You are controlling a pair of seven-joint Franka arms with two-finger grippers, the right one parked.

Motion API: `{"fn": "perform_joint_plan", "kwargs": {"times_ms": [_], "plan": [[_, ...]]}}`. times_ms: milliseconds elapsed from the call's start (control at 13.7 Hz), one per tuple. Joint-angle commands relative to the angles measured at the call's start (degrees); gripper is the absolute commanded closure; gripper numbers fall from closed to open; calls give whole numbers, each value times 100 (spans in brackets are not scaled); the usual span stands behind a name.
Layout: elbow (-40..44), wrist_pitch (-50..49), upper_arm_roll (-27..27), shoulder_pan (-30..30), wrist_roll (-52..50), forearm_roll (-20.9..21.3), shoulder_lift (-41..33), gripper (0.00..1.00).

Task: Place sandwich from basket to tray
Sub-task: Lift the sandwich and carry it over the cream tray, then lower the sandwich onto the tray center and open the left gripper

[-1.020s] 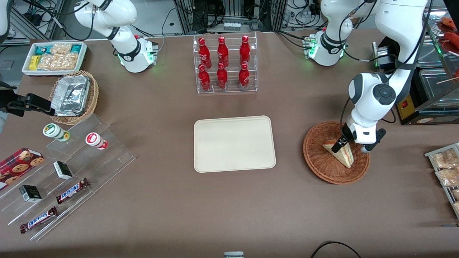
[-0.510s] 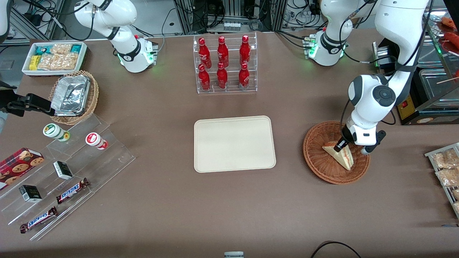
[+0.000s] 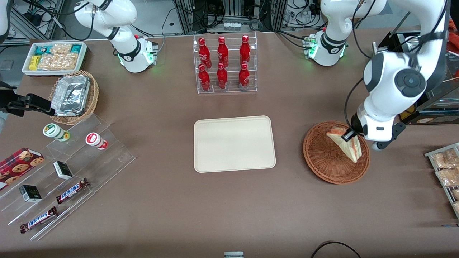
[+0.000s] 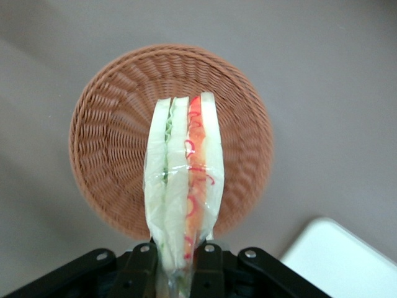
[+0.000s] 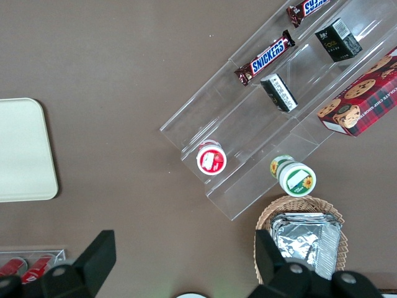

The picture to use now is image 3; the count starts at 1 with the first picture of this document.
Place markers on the brown wicker basket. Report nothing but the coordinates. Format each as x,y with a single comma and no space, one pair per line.
322,161

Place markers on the clear cracker bag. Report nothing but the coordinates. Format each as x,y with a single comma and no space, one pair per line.
59,61
61,48

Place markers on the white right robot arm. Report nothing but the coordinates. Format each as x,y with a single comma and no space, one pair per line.
107,16

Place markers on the cream plastic tray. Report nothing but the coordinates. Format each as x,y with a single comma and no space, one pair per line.
235,144

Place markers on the clear pastry bag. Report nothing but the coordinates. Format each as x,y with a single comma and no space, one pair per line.
444,159
448,177
456,194

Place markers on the teal snack packet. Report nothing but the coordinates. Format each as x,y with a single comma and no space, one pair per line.
42,49
76,48

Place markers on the Snickers chocolate bar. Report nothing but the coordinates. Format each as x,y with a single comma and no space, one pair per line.
38,219
72,191

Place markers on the triangular sandwich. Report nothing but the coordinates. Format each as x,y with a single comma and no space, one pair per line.
346,147

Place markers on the small black carton box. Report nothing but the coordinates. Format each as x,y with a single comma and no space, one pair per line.
30,194
63,170

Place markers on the clear acrylic stepped stand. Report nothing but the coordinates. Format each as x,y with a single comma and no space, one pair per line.
89,168

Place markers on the green lid sunflower cup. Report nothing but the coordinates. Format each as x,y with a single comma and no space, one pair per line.
52,130

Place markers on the red lid yogurt cup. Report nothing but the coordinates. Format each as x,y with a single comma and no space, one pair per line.
94,139

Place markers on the clear acrylic bottle rack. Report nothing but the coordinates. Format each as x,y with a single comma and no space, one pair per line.
227,91

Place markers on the yellow snack packet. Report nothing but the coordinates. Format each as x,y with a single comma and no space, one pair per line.
34,63

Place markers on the red cola bottle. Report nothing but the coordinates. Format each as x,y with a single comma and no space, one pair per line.
222,77
245,50
204,79
204,53
222,52
244,76

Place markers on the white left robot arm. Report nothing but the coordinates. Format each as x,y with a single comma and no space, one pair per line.
383,82

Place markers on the tray of wrapped pastries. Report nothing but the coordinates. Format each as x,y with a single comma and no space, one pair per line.
432,154

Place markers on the white power strip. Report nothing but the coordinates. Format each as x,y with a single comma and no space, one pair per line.
231,26

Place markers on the light wicker basket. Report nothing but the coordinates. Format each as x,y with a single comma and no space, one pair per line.
94,94

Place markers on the aluminium foil container stack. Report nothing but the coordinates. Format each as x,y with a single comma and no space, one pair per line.
71,94

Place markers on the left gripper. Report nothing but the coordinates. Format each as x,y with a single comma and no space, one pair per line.
355,124

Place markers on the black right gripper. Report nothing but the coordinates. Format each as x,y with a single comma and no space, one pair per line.
18,104

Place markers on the white plastic snack bin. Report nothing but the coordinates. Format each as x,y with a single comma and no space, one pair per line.
25,70

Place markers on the red tartan cookie box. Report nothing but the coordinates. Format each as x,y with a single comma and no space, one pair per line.
19,163

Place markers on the small grey device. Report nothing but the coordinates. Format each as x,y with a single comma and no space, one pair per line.
233,254

